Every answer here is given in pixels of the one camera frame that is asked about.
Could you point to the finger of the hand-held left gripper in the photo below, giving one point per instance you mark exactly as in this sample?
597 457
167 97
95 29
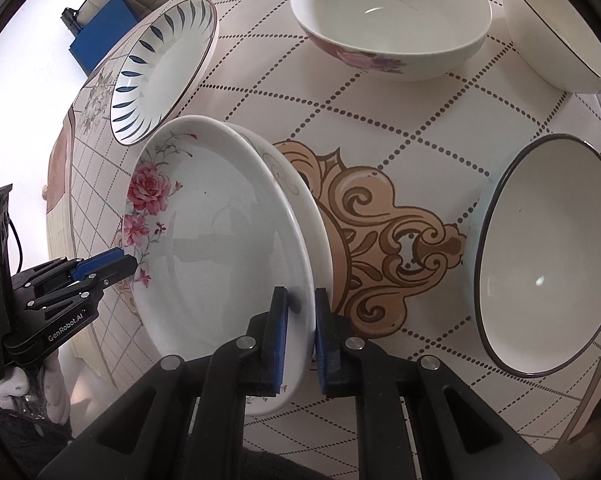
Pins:
120 270
100 262

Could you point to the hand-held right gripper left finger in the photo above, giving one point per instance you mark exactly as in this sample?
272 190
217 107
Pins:
279 340

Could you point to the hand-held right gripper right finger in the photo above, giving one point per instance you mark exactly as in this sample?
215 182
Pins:
322 345

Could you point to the pink rose white plate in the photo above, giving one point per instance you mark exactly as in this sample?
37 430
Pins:
215 210

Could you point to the gold pattern white plate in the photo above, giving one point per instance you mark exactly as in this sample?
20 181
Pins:
305 210

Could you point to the blue leaf pattern plate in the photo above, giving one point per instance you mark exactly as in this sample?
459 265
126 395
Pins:
170 65

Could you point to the light blue bowl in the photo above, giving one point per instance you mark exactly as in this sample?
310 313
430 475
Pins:
545 270

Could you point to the floral white bowl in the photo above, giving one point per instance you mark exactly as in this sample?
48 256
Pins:
380 0

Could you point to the dark rimmed white bowl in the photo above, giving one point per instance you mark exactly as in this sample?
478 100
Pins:
540 35

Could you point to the person's left hand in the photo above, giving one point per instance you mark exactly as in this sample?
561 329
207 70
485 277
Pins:
55 390

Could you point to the blue box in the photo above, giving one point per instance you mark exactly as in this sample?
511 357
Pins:
100 35

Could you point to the small black device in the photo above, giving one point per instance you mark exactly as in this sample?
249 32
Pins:
71 19

